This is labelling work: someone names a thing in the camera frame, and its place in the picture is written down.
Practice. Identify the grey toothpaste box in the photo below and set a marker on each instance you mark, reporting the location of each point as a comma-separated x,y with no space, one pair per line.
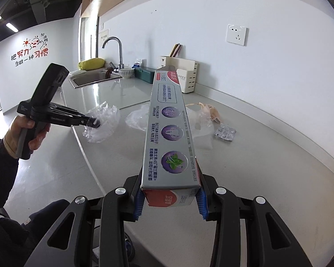
169,144

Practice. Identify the wooden chopsticks bundle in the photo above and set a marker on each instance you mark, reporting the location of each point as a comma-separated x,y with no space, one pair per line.
176,50

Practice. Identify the clear plastic bag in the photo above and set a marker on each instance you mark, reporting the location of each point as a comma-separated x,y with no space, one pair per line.
105,129
136,119

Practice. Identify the yellow cloth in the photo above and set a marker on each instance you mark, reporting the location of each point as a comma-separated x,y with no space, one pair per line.
91,64

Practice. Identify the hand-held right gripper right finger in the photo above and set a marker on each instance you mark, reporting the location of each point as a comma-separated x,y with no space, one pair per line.
201,204

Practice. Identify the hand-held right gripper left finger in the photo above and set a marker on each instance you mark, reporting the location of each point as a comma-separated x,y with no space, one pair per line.
138,204

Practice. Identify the dark brown sink item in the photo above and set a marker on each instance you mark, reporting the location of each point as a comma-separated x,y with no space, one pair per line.
108,74

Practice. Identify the ceiling tube light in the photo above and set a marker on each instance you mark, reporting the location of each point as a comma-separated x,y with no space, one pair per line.
12,27

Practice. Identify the person's left forearm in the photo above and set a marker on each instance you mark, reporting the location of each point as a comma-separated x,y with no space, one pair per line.
0,172

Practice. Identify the blue white packet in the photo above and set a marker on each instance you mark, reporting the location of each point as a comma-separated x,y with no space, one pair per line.
139,62

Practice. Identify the dark blue shoe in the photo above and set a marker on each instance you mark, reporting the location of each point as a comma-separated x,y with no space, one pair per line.
130,247

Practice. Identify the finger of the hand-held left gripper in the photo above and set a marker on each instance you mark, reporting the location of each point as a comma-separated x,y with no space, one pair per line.
72,120
72,110

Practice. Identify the patterned ceramic bowl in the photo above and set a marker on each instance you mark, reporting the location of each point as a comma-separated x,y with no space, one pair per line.
126,73

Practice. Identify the red black wall decal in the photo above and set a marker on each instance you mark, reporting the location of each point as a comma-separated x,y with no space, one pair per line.
30,50

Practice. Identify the white utensil holder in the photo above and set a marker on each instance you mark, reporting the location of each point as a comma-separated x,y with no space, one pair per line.
188,80

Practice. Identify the person's left hand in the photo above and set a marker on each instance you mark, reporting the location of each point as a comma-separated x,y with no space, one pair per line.
36,139

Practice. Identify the person's left leg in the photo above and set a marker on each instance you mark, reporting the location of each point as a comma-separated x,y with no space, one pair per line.
19,228

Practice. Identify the large paper wall notice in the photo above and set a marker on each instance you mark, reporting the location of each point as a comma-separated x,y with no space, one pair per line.
103,38

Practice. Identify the steel sink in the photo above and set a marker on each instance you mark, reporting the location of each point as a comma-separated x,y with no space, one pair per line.
89,80

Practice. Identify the green lidded box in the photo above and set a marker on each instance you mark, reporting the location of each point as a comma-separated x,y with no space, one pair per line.
144,74

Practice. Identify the silver blister pack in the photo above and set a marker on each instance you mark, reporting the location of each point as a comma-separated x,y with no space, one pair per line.
225,132

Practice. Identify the steel faucet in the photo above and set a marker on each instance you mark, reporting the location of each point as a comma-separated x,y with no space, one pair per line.
120,55

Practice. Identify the peach printed plastic wrapper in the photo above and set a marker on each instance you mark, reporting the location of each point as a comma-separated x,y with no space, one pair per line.
213,112

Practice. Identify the white wall socket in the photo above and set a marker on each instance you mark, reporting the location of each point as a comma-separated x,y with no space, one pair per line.
236,34

